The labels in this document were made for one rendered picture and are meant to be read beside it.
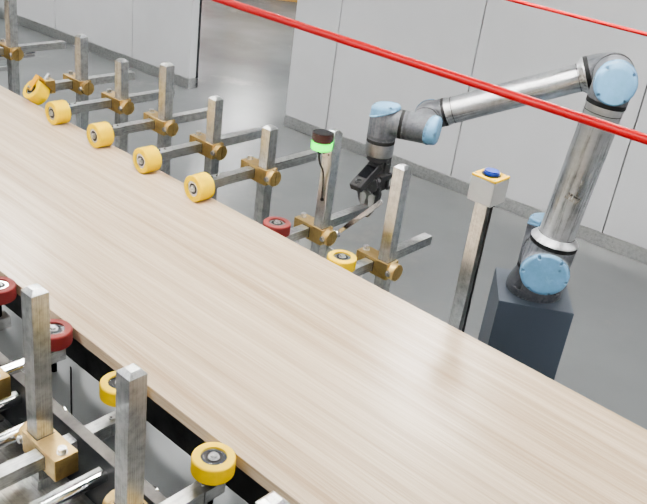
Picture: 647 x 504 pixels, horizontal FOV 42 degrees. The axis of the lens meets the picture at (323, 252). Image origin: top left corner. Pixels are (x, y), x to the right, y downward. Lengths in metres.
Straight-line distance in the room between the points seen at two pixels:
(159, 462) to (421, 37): 3.89
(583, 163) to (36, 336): 1.63
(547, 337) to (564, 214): 0.51
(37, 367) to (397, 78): 4.09
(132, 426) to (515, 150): 3.95
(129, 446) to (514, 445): 0.75
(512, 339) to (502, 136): 2.35
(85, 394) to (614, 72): 1.62
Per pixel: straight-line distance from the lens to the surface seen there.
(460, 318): 2.24
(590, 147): 2.54
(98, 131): 2.81
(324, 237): 2.46
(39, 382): 1.62
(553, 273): 2.65
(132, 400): 1.36
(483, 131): 5.14
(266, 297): 2.02
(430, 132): 2.56
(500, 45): 5.02
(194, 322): 1.91
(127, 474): 1.45
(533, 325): 2.90
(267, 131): 2.54
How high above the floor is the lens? 1.92
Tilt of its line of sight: 27 degrees down
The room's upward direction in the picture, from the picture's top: 8 degrees clockwise
